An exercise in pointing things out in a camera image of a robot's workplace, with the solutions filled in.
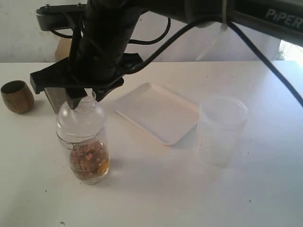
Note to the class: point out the stainless steel cup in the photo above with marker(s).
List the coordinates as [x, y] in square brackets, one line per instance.
[56, 97]

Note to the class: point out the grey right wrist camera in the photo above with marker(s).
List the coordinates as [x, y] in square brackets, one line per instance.
[59, 17]

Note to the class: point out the clear measuring glass jar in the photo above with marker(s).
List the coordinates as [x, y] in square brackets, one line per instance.
[67, 147]

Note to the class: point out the white zip tie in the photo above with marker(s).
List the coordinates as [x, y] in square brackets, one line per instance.
[218, 36]

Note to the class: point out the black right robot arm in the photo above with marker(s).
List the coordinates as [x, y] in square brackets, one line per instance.
[282, 19]

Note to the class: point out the white foam tray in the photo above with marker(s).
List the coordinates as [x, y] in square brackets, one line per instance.
[162, 113]

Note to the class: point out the clear dome jar lid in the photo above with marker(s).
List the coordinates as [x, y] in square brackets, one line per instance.
[85, 122]

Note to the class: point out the translucent plastic tub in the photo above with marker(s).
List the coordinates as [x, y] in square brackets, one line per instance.
[220, 125]

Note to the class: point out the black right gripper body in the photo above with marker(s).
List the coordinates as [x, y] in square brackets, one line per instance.
[97, 58]

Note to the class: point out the brown wooden cup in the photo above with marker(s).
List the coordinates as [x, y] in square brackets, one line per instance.
[17, 96]

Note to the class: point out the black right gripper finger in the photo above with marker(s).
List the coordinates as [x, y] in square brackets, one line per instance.
[74, 95]

